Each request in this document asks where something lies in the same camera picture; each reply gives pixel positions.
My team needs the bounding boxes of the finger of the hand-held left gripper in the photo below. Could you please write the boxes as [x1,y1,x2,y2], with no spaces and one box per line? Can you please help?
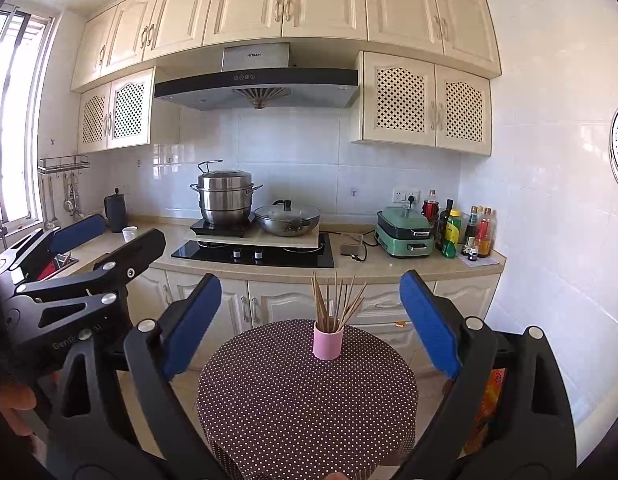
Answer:
[0,213,107,283]
[11,228,167,335]

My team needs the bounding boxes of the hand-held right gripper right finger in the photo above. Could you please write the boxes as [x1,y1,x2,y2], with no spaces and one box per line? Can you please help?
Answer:
[389,269,577,480]

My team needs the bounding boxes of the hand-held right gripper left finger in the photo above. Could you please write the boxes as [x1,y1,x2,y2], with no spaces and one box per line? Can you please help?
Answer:
[46,272,230,480]

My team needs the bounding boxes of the pile of wooden chopsticks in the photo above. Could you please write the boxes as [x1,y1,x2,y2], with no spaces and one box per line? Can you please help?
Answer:
[311,271,368,333]

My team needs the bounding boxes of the pink cup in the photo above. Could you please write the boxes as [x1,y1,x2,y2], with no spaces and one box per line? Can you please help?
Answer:
[313,321,344,361]

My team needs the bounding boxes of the hanging metal utensils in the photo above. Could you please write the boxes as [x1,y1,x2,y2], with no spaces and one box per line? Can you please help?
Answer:
[64,172,84,218]

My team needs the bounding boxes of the person's left hand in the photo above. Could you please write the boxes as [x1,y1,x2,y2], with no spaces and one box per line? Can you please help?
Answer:
[0,386,38,437]

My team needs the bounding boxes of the hanging metal ladle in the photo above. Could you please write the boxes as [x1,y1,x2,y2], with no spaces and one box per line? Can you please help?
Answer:
[41,175,57,231]

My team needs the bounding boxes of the black kettle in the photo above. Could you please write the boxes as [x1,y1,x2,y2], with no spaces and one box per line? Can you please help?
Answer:
[104,187,128,233]

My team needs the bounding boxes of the black induction cooker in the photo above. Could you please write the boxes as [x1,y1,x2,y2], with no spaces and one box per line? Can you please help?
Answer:
[190,212,257,238]

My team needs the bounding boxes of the beige kitchen countertop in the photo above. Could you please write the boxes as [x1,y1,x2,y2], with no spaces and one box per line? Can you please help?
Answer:
[64,217,507,283]

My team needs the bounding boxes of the stainless steel steamer pot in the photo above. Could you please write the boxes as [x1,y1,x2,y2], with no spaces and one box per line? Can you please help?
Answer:
[190,160,264,226]

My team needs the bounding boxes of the yellow green bottle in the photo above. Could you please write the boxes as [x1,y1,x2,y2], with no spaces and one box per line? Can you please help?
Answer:
[443,209,462,258]

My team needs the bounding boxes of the orange bag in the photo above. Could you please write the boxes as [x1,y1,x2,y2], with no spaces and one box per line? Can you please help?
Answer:
[464,367,507,456]

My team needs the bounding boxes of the green electric cooker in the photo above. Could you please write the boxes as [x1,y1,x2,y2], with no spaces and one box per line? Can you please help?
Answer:
[375,205,436,259]

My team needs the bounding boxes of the dark green oil bottle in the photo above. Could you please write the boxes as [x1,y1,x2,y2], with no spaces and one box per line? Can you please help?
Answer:
[435,199,454,253]

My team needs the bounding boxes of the dark soy sauce bottle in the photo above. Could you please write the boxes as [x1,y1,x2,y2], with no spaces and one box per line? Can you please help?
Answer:
[461,206,478,256]

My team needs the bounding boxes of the red sauce bottle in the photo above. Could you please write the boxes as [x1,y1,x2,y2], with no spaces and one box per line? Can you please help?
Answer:
[476,207,492,259]

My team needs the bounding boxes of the small grey box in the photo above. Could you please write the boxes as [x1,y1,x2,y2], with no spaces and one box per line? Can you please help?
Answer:
[340,232,364,257]

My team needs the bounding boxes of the red label dark bottle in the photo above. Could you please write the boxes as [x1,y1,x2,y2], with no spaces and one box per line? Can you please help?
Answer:
[422,190,440,223]

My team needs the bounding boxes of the black glass gas stove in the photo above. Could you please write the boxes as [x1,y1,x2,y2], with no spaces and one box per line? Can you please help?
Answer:
[171,232,336,269]

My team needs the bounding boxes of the white stone board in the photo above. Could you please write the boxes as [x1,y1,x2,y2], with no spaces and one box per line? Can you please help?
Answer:
[190,225,320,251]

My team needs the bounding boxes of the narrow cream lattice door cabinet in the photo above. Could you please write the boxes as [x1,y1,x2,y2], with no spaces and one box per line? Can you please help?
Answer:
[77,66,156,154]

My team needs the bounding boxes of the brown polka dot tablecloth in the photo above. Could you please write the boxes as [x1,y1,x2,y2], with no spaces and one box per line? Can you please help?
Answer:
[196,319,420,480]

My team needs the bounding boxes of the kitchen window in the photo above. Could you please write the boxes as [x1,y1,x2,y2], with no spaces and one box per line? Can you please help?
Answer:
[0,2,57,226]

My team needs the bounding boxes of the steel wok with glass lid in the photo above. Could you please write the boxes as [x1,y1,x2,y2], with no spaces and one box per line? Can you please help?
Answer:
[254,199,321,237]

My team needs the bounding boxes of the grey range hood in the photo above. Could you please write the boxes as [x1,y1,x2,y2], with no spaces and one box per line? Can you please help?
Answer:
[154,42,360,111]

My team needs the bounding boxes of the wide cream lattice door cabinet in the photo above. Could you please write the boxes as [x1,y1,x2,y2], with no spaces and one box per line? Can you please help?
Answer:
[350,50,492,157]

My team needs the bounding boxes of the metal wall rack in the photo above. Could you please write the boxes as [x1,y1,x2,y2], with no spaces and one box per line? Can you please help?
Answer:
[38,155,90,175]

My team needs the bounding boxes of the cream upper wall cabinets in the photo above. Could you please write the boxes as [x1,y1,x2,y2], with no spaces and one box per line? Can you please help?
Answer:
[70,0,502,93]

